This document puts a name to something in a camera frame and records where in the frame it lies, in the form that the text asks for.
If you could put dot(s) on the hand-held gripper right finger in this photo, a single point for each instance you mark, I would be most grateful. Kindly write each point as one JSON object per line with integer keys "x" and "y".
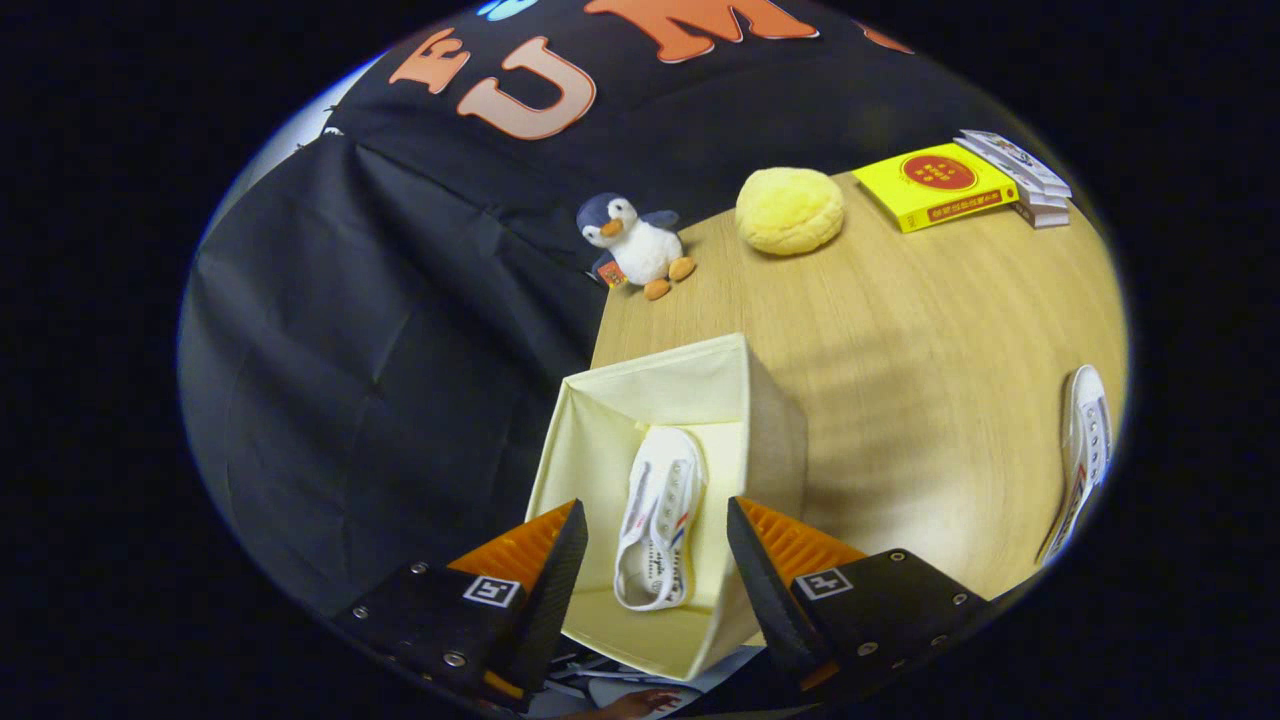
{"x": 770, "y": 590}

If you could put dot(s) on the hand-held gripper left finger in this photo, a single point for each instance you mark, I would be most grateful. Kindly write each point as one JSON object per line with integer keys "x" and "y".
{"x": 555, "y": 590}

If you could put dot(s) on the white canvas shoe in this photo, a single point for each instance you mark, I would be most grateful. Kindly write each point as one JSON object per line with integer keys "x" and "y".
{"x": 1088, "y": 440}
{"x": 655, "y": 540}

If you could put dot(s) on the cream fabric storage box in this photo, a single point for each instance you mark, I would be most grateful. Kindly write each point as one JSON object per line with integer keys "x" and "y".
{"x": 620, "y": 400}

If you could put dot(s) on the blue white penguin plush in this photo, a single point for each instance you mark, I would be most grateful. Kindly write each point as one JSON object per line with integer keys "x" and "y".
{"x": 645, "y": 250}

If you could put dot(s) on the yellow round plush bun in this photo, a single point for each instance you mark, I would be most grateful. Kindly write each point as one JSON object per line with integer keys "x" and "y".
{"x": 790, "y": 210}

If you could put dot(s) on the yellow book with red circle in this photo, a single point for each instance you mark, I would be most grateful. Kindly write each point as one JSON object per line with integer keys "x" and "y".
{"x": 935, "y": 185}

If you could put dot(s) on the illustrated cover white book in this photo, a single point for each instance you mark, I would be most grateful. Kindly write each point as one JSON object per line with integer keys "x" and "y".
{"x": 1010, "y": 155}

